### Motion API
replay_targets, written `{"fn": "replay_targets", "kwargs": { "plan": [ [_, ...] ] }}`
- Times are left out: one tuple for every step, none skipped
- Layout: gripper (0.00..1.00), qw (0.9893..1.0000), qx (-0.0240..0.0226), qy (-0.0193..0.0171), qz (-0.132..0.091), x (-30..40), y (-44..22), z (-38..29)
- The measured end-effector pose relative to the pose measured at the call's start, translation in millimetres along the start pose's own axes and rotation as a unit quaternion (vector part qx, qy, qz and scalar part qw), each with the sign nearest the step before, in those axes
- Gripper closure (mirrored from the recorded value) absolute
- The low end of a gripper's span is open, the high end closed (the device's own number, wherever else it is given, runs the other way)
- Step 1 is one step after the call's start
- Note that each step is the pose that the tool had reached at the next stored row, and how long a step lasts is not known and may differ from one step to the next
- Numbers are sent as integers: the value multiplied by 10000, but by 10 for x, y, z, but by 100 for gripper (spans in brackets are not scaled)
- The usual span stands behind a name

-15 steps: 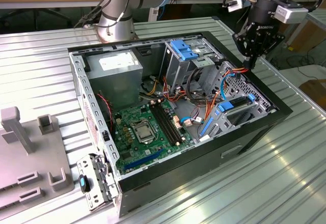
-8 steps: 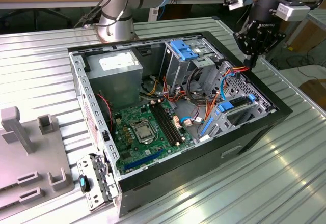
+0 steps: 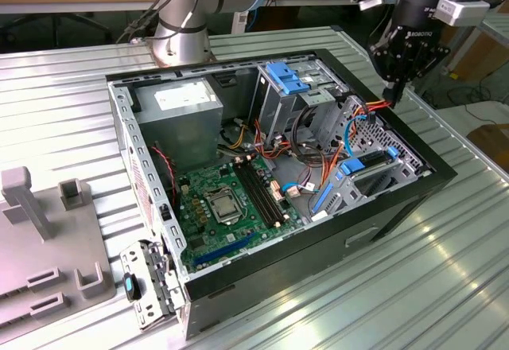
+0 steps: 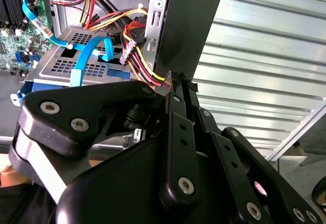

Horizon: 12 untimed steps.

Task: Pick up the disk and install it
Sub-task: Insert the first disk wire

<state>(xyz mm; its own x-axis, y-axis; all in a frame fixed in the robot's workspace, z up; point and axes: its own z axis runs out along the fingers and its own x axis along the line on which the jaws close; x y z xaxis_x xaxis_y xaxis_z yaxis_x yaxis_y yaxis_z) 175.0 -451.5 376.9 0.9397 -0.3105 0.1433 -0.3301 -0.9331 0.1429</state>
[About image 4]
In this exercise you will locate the person's hand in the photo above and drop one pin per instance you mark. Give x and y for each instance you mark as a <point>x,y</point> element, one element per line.
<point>12,177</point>

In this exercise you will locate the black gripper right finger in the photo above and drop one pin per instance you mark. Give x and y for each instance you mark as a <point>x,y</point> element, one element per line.
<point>238,180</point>

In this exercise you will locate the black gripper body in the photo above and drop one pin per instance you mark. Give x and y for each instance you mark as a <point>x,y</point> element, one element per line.
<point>114,196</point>

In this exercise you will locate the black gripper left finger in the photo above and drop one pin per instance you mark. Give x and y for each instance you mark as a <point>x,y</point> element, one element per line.
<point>63,101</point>

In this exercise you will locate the hard disk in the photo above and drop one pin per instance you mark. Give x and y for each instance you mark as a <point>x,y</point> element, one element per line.
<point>25,89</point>

